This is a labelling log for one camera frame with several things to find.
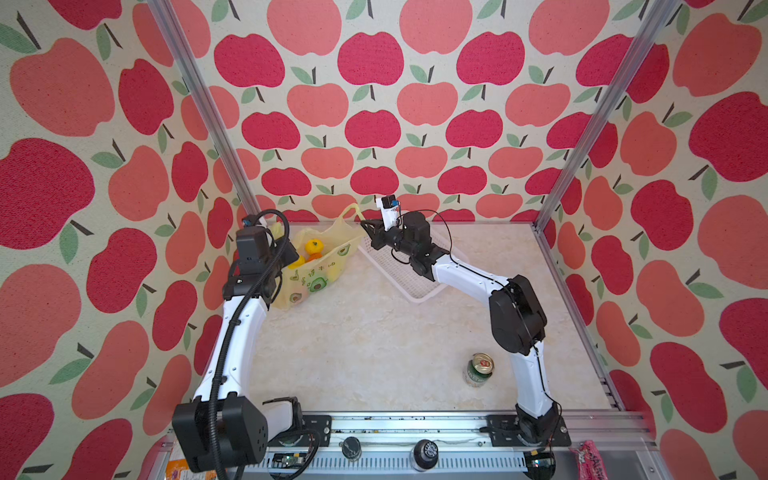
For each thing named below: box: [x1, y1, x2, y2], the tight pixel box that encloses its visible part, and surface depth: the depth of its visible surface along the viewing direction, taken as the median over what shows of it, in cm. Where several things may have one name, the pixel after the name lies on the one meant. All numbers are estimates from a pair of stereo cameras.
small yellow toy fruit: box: [305, 238, 324, 260], surface depth 107 cm
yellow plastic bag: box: [274, 203, 368, 311], surface depth 91 cm
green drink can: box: [465, 352, 495, 388], surface depth 76 cm
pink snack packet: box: [569, 440, 608, 480], surface depth 70 cm
